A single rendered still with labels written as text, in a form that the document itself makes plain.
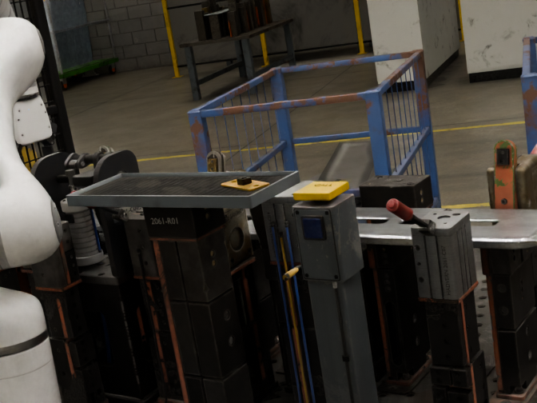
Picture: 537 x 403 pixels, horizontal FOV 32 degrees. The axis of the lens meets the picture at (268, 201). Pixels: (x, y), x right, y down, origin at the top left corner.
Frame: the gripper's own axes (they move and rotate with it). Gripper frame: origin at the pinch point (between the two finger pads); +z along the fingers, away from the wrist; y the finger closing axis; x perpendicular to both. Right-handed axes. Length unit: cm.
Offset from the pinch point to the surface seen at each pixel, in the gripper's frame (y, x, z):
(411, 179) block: 17, -85, 9
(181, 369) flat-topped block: -37, -66, 26
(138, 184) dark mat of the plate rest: -32, -59, -4
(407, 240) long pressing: -9, -96, 12
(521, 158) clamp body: 20, -107, 6
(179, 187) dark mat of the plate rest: -34, -70, -4
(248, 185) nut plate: -34, -83, -4
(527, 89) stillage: 184, -54, 22
